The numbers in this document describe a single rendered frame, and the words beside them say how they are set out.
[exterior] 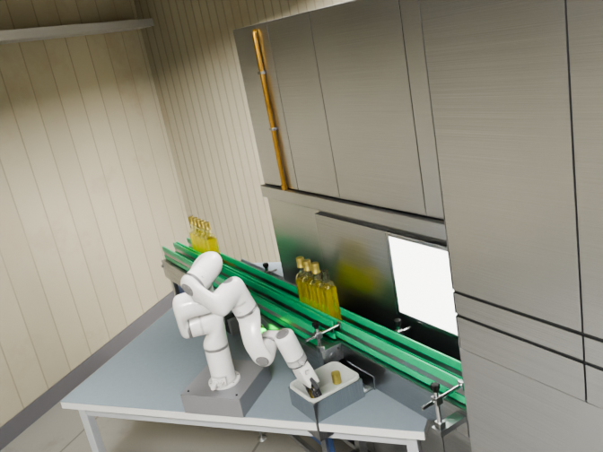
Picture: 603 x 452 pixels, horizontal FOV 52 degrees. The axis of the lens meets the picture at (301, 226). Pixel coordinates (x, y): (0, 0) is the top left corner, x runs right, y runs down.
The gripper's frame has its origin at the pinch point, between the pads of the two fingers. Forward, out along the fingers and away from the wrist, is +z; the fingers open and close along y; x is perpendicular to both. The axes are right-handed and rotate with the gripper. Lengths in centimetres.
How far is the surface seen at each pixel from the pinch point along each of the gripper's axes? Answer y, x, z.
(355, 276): 19, -44, -16
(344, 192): 22, -57, -49
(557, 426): -101, -16, -32
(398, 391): -23.4, -20.7, 5.4
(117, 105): 329, -64, -79
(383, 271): 0, -47, -23
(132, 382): 75, 49, -7
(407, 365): -27.7, -25.9, -5.0
